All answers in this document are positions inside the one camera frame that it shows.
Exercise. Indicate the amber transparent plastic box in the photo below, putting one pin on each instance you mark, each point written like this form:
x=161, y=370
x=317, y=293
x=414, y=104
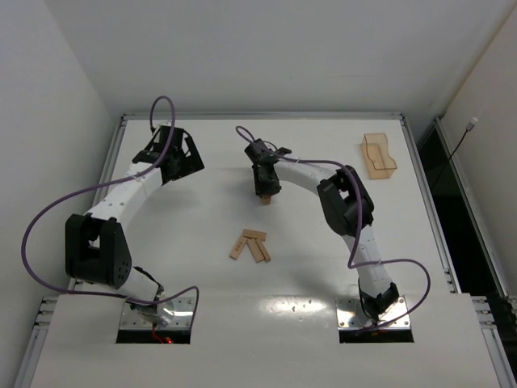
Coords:
x=375, y=149

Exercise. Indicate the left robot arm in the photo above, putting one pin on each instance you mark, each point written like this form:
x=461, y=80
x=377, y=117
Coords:
x=96, y=249

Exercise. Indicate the wood block with text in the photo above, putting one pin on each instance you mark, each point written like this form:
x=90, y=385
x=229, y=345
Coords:
x=238, y=247

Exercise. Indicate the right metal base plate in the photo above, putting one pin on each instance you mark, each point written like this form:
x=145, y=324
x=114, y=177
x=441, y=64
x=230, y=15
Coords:
x=350, y=316

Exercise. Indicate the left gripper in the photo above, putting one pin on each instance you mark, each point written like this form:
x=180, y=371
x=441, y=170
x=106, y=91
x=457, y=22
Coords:
x=186, y=151

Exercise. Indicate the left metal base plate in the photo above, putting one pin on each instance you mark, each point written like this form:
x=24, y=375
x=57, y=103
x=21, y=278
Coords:
x=173, y=315

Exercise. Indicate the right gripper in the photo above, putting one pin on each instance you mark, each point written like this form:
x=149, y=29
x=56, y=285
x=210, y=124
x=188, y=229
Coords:
x=266, y=189

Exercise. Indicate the metal base plate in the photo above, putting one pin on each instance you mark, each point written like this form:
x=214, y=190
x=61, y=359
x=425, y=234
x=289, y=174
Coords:
x=173, y=315
x=350, y=316

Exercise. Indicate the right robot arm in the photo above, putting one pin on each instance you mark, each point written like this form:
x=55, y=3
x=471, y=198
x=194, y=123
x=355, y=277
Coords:
x=347, y=209

